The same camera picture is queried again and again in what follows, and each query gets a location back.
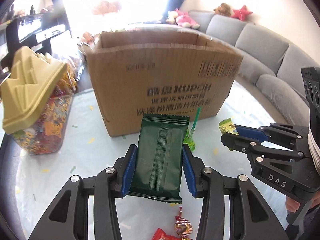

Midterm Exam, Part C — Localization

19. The brown cardboard box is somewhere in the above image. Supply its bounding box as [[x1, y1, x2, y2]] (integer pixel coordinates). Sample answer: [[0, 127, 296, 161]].
[[84, 27, 244, 137]]

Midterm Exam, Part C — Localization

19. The yellow plush toy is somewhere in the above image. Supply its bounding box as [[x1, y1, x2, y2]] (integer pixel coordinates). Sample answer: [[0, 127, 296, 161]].
[[166, 11, 178, 24]]

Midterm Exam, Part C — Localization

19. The dark green snack packet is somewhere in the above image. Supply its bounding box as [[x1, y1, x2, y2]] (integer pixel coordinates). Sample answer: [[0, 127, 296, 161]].
[[124, 114, 190, 204]]

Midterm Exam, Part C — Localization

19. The pink plush toy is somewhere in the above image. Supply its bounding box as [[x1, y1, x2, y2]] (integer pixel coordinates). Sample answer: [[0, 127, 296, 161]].
[[175, 8, 200, 29]]

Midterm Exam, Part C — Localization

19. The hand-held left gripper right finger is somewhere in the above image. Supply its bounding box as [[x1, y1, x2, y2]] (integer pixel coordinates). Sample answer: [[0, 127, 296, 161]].
[[182, 145, 288, 240]]

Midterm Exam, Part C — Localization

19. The green wrapped lollipop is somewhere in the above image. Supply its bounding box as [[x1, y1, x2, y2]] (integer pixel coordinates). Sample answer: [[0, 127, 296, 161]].
[[184, 107, 202, 152]]

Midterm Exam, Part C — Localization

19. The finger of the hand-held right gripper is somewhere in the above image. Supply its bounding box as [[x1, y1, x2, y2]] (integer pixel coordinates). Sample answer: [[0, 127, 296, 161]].
[[235, 123, 310, 143], [220, 133, 310, 160]]

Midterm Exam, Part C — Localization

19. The person's right hand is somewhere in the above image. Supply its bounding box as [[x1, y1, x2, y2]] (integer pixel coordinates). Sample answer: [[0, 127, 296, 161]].
[[285, 196, 304, 214]]

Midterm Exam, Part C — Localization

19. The grey sofa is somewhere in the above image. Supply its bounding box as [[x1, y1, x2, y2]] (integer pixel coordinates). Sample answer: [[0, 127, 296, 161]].
[[160, 10, 320, 130]]

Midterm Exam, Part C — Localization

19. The tiered snack stand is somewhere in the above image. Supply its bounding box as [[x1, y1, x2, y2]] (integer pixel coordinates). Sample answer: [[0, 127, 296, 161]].
[[76, 0, 123, 55]]

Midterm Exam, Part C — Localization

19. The clear candy jar yellow lid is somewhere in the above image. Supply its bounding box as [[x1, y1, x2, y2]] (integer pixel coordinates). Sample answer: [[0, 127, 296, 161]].
[[0, 45, 77, 155]]

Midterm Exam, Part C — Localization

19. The gold wrapped candy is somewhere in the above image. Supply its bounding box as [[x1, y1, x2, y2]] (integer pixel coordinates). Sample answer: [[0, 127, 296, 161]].
[[174, 206, 194, 238]]

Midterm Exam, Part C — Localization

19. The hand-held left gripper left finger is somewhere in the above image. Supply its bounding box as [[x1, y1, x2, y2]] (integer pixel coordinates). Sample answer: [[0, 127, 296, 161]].
[[27, 144, 138, 240]]

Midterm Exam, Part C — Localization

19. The black upright piano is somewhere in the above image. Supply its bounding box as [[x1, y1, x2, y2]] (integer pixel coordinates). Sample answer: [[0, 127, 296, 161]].
[[5, 12, 73, 65]]

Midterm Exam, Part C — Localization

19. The brown teddy bear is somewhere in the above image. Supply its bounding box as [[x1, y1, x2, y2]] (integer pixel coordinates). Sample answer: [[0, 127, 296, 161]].
[[214, 3, 233, 17]]

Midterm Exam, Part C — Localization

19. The flat red snack packet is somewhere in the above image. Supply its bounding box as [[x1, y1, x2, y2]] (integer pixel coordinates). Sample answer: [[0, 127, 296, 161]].
[[151, 228, 182, 240]]

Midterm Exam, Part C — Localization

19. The red star pillow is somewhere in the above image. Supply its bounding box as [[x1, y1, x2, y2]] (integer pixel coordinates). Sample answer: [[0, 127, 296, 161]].
[[231, 5, 253, 21]]

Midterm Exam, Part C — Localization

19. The yellow green snack packet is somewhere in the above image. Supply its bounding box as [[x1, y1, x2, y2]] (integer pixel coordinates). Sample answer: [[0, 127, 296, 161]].
[[218, 117, 239, 137]]

